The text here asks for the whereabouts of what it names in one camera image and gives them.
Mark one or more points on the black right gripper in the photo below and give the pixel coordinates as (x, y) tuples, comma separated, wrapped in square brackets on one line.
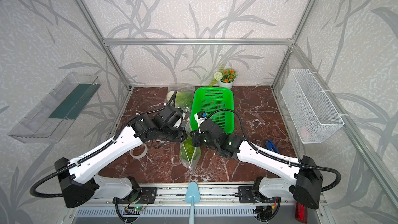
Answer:
[(195, 135)]

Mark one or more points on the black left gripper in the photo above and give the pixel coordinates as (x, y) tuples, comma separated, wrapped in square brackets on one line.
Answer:
[(181, 137)]

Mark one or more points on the clear zip-top bag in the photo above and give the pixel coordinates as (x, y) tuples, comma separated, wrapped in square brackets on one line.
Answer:
[(188, 129), (179, 87)]

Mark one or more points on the chinese cabbage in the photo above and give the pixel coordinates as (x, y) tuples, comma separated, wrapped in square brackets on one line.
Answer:
[(189, 155), (184, 100)]

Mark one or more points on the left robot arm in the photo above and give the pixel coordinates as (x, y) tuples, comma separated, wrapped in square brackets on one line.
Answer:
[(77, 180)]

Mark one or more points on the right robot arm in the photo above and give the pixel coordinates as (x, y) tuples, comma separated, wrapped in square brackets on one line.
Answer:
[(300, 179)]

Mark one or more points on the green plastic basket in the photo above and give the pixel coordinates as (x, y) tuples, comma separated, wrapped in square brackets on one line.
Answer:
[(210, 99)]

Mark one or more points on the clear tape roll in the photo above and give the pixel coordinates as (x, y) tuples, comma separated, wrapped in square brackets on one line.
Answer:
[(139, 152)]

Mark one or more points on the light blue shovel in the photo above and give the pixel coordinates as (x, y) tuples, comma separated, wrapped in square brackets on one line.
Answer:
[(192, 197)]

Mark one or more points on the potted flower plant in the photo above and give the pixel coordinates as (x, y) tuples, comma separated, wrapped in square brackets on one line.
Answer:
[(223, 77)]

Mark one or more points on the red object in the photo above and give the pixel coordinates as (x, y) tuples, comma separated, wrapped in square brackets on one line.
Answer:
[(301, 213)]

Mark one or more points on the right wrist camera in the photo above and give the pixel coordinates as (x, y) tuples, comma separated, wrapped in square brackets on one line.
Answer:
[(200, 117)]

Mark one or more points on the circuit board with wires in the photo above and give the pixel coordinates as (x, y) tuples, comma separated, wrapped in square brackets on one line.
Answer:
[(137, 206)]

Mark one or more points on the white wire basket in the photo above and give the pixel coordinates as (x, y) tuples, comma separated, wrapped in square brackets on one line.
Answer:
[(313, 114)]

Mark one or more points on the aluminium frame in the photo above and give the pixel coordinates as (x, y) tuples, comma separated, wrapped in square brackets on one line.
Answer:
[(380, 172)]

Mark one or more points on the clear plastic wall shelf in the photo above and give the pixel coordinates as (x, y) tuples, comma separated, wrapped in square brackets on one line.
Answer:
[(50, 120)]

